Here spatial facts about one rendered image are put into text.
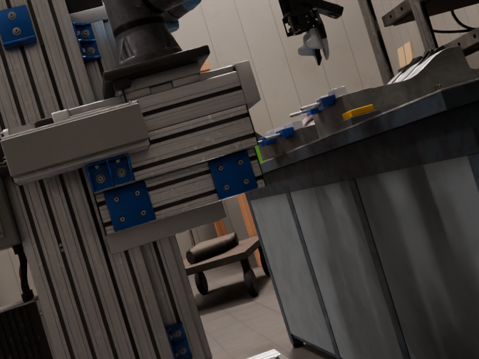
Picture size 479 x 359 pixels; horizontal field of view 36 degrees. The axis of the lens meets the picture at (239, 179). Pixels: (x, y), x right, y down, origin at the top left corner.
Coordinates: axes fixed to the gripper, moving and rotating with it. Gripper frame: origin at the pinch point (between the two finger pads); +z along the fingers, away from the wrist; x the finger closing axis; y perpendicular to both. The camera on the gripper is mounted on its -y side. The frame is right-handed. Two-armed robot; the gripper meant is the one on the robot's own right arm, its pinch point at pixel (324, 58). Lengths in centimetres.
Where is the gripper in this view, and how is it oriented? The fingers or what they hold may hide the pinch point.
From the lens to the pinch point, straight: 204.6
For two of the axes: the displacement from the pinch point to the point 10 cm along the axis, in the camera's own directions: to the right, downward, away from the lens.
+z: 2.9, 9.6, -0.1
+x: 2.0, -0.7, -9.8
